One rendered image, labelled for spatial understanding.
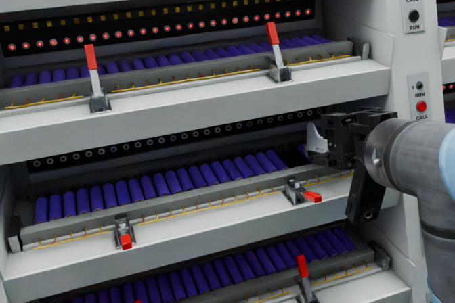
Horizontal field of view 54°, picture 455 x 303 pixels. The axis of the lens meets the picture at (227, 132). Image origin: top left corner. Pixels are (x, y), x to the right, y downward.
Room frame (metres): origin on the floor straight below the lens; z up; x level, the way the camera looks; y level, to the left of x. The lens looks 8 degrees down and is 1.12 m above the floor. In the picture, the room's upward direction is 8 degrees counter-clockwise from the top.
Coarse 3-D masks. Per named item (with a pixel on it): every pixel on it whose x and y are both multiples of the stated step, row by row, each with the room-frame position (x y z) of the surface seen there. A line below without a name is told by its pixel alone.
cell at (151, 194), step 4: (144, 176) 0.73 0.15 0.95; (148, 176) 0.74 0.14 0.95; (140, 180) 0.73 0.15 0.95; (144, 180) 0.72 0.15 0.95; (148, 180) 0.72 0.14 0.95; (144, 184) 0.71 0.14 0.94; (148, 184) 0.71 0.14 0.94; (152, 184) 0.72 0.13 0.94; (144, 188) 0.70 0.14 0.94; (148, 188) 0.70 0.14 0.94; (152, 188) 0.70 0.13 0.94; (144, 192) 0.70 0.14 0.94; (148, 192) 0.69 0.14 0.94; (152, 192) 0.69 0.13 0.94; (148, 196) 0.68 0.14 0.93; (152, 196) 0.68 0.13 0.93; (156, 196) 0.68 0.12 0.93
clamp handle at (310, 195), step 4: (296, 184) 0.67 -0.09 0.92; (296, 188) 0.67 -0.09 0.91; (300, 188) 0.67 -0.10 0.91; (300, 192) 0.65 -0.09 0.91; (304, 192) 0.64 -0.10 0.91; (308, 192) 0.64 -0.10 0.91; (312, 192) 0.63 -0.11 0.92; (304, 196) 0.64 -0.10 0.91; (308, 196) 0.62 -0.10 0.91; (312, 196) 0.61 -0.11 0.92; (316, 196) 0.61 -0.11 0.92; (320, 196) 0.61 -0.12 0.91; (312, 200) 0.61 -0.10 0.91; (316, 200) 0.61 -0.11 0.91; (320, 200) 0.61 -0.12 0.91
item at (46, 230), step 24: (288, 168) 0.72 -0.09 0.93; (312, 168) 0.72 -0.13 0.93; (192, 192) 0.67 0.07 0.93; (216, 192) 0.67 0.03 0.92; (240, 192) 0.69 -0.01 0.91; (72, 216) 0.63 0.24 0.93; (96, 216) 0.63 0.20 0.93; (144, 216) 0.65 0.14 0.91; (24, 240) 0.60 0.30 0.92; (72, 240) 0.60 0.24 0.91
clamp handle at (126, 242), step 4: (120, 224) 0.60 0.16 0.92; (124, 224) 0.60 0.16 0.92; (120, 228) 0.60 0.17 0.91; (124, 228) 0.60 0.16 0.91; (120, 232) 0.59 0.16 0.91; (124, 232) 0.59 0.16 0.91; (124, 236) 0.56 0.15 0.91; (128, 236) 0.56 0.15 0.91; (124, 240) 0.55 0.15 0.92; (128, 240) 0.55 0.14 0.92; (124, 244) 0.54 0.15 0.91; (128, 244) 0.54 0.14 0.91; (124, 248) 0.54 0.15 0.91; (128, 248) 0.54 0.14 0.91
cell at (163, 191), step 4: (156, 176) 0.73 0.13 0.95; (160, 176) 0.73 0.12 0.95; (156, 180) 0.72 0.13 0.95; (160, 180) 0.72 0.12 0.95; (164, 180) 0.72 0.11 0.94; (156, 184) 0.71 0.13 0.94; (160, 184) 0.71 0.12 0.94; (164, 184) 0.71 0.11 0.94; (156, 188) 0.71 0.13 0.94; (160, 188) 0.70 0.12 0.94; (164, 188) 0.70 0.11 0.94; (160, 192) 0.69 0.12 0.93; (164, 192) 0.68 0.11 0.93; (168, 192) 0.69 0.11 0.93; (160, 196) 0.68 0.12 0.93
